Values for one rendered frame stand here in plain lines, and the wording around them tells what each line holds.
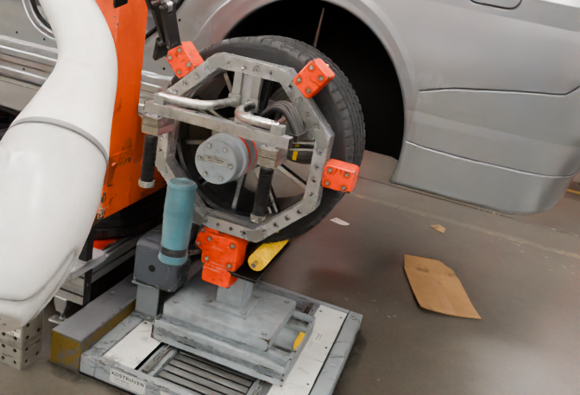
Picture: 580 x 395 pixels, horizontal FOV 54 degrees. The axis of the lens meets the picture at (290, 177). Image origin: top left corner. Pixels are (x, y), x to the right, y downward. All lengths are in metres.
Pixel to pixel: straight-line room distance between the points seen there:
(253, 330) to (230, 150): 0.71
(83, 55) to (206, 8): 1.60
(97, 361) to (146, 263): 0.36
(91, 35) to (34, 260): 0.28
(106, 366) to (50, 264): 1.54
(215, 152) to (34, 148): 1.05
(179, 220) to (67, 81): 1.13
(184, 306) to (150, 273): 0.17
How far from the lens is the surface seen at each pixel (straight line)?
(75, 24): 0.70
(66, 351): 2.13
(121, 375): 2.04
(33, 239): 0.53
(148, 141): 1.59
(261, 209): 1.49
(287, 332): 2.18
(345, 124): 1.69
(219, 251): 1.83
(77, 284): 2.23
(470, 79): 1.99
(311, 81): 1.60
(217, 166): 1.59
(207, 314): 2.06
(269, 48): 1.73
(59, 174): 0.55
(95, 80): 0.64
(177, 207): 1.71
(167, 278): 2.09
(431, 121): 2.02
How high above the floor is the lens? 1.34
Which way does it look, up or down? 18 degrees down
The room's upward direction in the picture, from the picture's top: 11 degrees clockwise
